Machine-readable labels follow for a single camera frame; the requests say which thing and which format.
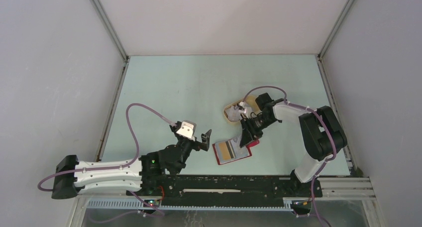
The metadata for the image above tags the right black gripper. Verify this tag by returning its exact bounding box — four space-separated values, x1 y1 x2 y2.
239 113 275 148

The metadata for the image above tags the white credit card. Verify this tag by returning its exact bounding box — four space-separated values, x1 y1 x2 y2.
230 135 242 150

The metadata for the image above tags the red card holder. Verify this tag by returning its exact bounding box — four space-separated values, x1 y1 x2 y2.
212 136 260 165

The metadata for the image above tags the gold card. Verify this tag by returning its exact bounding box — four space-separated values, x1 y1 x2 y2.
218 141 235 161

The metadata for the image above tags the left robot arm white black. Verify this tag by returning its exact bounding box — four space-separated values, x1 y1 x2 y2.
51 122 212 200

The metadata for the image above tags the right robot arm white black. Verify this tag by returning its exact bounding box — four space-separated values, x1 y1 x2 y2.
236 93 348 196

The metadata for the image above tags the beige oval tray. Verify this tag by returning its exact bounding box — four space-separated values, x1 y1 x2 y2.
223 95 260 125

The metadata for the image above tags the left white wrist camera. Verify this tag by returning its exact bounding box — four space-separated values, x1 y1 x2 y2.
176 120 196 141

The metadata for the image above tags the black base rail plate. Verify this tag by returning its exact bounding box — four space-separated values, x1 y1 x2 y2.
136 175 322 207

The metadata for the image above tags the white cable duct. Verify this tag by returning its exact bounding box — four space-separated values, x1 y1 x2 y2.
86 198 293 212

